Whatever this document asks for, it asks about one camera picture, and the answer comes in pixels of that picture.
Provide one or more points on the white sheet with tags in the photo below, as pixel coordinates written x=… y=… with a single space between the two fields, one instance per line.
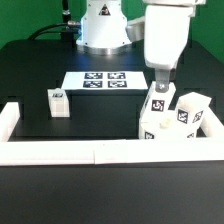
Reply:
x=98 y=80

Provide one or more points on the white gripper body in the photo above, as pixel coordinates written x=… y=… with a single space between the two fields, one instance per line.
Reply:
x=164 y=29

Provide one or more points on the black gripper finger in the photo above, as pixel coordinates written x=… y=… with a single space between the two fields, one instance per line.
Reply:
x=162 y=78

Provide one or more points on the white U-shaped boundary fence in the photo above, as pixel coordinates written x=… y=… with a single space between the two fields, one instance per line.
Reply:
x=209 y=148

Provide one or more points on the white round stool seat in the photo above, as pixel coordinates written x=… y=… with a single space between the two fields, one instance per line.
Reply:
x=167 y=128

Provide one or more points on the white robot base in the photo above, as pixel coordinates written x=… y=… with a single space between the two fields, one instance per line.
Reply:
x=103 y=28

